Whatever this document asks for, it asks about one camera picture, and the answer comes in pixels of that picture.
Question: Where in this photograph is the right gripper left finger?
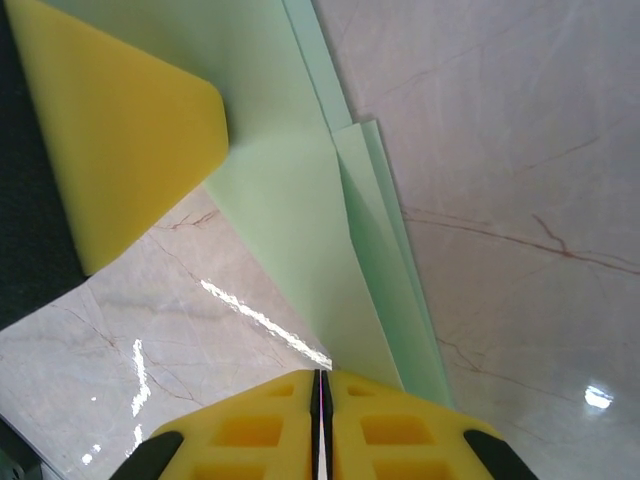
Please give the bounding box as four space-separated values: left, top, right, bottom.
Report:
109 368 324 480

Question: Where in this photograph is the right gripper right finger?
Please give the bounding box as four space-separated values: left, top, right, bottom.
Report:
319 368 541 480

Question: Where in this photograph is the light green cloth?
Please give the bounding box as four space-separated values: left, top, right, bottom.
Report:
42 0 457 411

